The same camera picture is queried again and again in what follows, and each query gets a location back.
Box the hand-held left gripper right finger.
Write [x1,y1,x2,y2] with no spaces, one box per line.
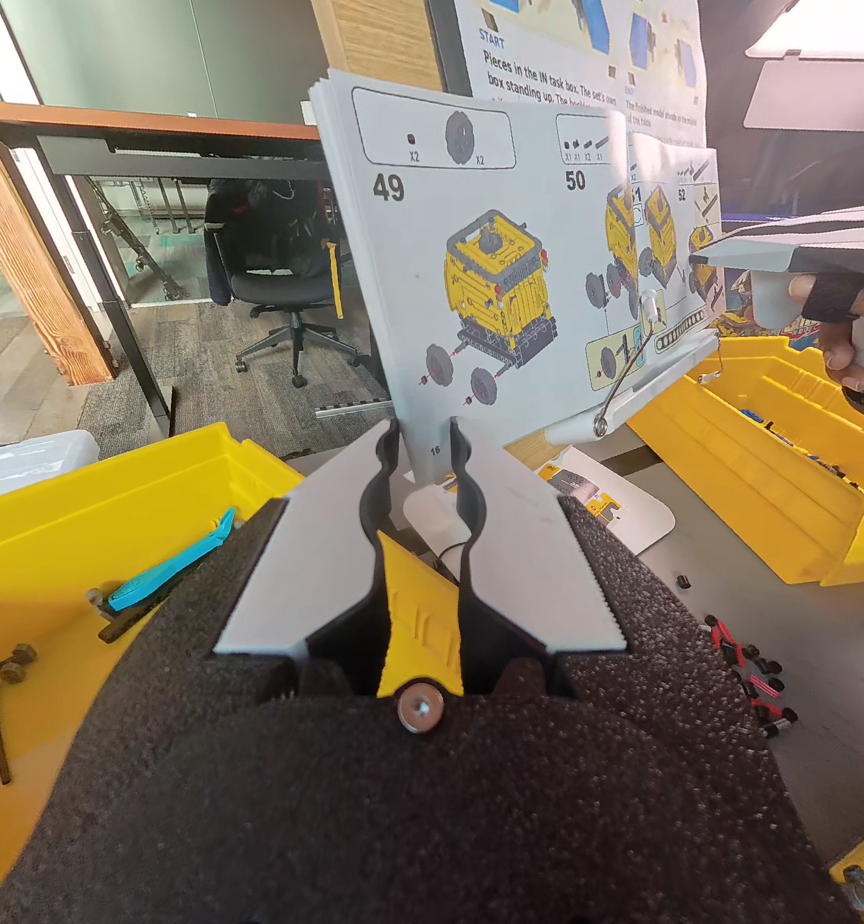
[448,416,629,659]

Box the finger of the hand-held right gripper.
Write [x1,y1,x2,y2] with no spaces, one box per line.
[687,227,864,277]
[726,204,864,239]

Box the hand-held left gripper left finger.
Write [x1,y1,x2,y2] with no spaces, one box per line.
[213,417,402,661]

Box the heap of small lego parts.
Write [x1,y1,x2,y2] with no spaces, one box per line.
[737,406,848,483]

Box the lego instruction booklet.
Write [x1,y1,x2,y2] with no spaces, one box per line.
[308,67,726,486]

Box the black lego beam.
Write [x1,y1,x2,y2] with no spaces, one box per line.
[97,588,162,645]

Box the dark lego connector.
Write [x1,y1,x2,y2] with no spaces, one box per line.
[0,641,39,685]

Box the yellow grey sticker sheet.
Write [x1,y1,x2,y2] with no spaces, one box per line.
[536,464,622,526]

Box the teal brick separator tool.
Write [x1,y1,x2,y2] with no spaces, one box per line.
[106,507,238,613]

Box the white light panel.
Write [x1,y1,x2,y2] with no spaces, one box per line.
[744,0,864,133]

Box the pile of black red pins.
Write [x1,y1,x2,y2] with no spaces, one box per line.
[673,574,801,741]

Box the white plastic container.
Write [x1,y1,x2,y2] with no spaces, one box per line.
[0,429,102,508]

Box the black office chair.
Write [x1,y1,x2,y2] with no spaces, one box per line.
[203,177,367,389]

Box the printed task sheet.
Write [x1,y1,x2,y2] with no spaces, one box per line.
[452,0,709,154]

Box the dark folded tripod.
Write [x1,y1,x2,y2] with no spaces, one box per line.
[88,177,191,303]

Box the wooden pillar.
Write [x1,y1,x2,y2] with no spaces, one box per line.
[0,121,115,387]

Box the wooden stand board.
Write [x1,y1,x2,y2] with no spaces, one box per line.
[309,0,449,96]

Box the wood top desk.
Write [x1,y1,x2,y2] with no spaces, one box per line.
[0,97,332,443]

